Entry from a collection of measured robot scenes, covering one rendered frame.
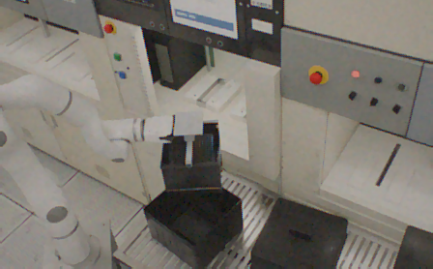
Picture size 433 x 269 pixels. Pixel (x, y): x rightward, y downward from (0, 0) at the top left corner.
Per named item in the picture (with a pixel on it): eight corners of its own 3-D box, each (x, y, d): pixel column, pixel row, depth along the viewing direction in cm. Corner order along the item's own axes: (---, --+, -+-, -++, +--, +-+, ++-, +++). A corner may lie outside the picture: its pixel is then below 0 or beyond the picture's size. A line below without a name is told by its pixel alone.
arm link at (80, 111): (65, 131, 141) (134, 162, 164) (71, 84, 148) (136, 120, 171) (45, 138, 146) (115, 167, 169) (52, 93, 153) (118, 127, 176)
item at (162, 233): (195, 193, 208) (190, 166, 196) (245, 225, 193) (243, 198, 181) (149, 235, 194) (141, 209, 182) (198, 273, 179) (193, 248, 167)
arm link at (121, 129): (132, 137, 162) (133, 114, 166) (94, 140, 163) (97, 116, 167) (137, 148, 170) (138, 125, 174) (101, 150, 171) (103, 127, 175)
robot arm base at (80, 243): (52, 279, 182) (36, 252, 170) (54, 238, 197) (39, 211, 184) (101, 268, 184) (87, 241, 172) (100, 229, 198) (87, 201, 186)
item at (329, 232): (248, 268, 178) (246, 249, 169) (277, 210, 197) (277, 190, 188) (325, 298, 167) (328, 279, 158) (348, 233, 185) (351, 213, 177)
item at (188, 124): (173, 161, 196) (160, 102, 175) (222, 159, 195) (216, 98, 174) (168, 208, 178) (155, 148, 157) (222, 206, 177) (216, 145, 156)
